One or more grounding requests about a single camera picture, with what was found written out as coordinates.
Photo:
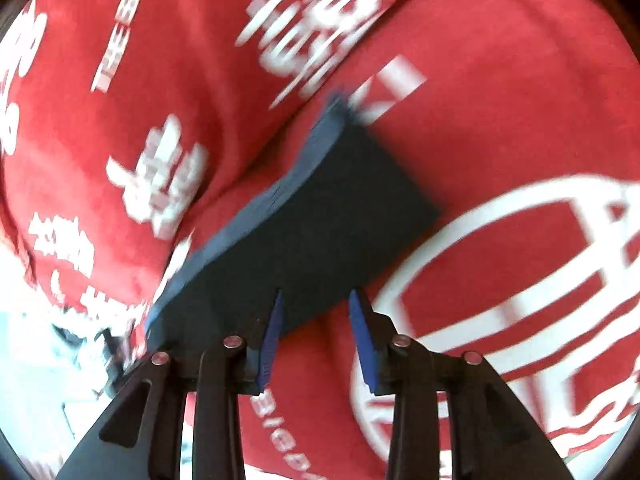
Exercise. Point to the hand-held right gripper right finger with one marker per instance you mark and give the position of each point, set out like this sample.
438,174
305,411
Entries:
361,345

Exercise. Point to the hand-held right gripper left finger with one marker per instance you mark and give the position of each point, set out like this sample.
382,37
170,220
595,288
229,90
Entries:
272,345

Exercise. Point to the dark navy pants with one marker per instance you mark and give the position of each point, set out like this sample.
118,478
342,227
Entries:
325,220

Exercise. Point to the red printed blanket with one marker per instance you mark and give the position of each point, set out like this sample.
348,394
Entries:
500,110

